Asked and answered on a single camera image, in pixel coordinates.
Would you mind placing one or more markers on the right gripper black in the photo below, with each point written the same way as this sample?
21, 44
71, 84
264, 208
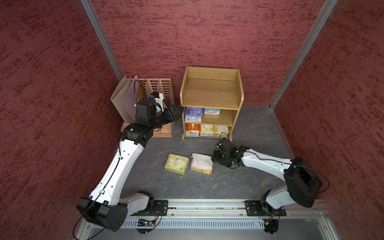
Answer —
216, 158

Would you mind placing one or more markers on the purple tissue pack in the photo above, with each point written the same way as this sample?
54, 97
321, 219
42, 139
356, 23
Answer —
193, 115

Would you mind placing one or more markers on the yellow tissue pack bottom shelf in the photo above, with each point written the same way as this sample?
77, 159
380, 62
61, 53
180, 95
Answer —
207, 130

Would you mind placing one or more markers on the yellow green tissue box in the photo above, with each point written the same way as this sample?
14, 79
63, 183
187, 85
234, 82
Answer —
176, 164

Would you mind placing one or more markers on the wooden three-tier shelf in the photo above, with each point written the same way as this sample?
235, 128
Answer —
214, 88

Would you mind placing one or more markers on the orange yellow tissue box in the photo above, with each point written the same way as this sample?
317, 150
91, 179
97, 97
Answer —
202, 164

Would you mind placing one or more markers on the light blue tissue pack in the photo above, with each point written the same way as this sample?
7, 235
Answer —
211, 111

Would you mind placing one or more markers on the beige plastic file organizer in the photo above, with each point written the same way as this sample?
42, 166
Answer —
137, 89

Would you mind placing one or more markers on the right aluminium corner profile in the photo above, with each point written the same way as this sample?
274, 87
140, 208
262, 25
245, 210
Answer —
316, 28

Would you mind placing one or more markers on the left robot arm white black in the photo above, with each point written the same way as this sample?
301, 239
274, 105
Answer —
131, 144

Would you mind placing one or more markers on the aluminium mounting rail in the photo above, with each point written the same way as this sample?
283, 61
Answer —
184, 208

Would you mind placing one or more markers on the beige tissue pack bottom shelf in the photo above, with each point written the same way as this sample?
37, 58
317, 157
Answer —
220, 130

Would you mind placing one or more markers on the beige paper folder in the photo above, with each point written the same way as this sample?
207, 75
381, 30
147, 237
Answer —
118, 96

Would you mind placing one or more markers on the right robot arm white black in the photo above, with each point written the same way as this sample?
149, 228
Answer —
302, 183

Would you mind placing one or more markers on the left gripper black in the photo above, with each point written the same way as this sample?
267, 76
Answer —
170, 118

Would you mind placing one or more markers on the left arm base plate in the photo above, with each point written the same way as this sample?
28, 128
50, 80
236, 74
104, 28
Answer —
156, 208

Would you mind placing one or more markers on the orange white tissue pack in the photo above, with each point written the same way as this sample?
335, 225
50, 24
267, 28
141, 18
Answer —
193, 130

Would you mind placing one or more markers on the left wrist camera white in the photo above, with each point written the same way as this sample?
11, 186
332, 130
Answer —
159, 99

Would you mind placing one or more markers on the lilac paper folder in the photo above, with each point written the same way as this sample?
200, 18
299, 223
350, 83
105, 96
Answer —
130, 99

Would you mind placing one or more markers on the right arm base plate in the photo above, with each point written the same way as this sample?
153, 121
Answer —
258, 209

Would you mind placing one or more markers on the aluminium corner profile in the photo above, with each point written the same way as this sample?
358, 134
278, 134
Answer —
96, 24
316, 28

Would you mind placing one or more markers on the left aluminium corner profile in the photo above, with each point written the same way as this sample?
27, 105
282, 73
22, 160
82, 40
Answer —
96, 24

